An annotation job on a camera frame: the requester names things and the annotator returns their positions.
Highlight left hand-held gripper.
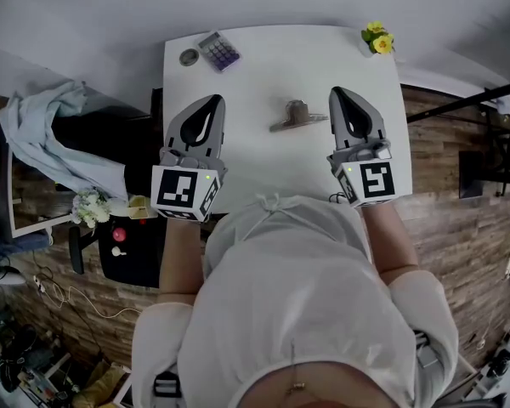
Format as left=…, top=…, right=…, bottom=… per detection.
left=150, top=93, right=229, bottom=223

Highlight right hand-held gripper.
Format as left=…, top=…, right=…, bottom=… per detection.
left=326, top=86, right=397, bottom=208

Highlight silver metal clip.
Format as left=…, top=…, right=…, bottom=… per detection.
left=268, top=99, right=330, bottom=133

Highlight person's right forearm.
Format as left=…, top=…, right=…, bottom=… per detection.
left=359, top=201, right=420, bottom=286

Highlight person's left forearm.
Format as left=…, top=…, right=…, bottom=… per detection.
left=156, top=217, right=206, bottom=305

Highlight purple and grey calculator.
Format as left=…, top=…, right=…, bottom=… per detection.
left=195, top=31, right=242, bottom=73

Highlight yellow potted flowers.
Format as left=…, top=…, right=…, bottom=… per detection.
left=359, top=20, right=395, bottom=58

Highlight small pale yellow box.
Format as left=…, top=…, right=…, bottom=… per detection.
left=127, top=194, right=158, bottom=220

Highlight black office chair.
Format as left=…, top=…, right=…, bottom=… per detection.
left=50, top=104, right=162, bottom=275

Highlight long black pole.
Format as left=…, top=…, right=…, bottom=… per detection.
left=405, top=78, right=510, bottom=123

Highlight black square panel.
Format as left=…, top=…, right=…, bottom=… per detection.
left=457, top=150, right=485, bottom=200

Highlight white flower bouquet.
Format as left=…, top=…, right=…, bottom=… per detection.
left=70, top=188, right=114, bottom=229

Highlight black square stool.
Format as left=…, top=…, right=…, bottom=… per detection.
left=98, top=217, right=167, bottom=289

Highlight black metal stand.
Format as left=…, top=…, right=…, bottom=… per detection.
left=482, top=99, right=510, bottom=197

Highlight light blue cloth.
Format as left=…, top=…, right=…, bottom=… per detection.
left=0, top=79, right=131, bottom=201

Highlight person's white shirt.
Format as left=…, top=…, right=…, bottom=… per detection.
left=131, top=193, right=459, bottom=408

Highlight yellow bag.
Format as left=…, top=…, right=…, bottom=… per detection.
left=74, top=361, right=131, bottom=408

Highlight round grey cable grommet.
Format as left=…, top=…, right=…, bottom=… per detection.
left=178, top=48, right=201, bottom=67

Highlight white rectangular frame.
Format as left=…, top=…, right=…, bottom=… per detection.
left=6, top=146, right=73, bottom=240

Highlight white cable with plug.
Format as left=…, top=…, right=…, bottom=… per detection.
left=33, top=274, right=141, bottom=319

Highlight grey strap buckle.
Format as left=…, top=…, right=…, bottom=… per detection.
left=412, top=329, right=441, bottom=369

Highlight black strap buckle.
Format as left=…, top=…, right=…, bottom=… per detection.
left=152, top=371, right=183, bottom=399

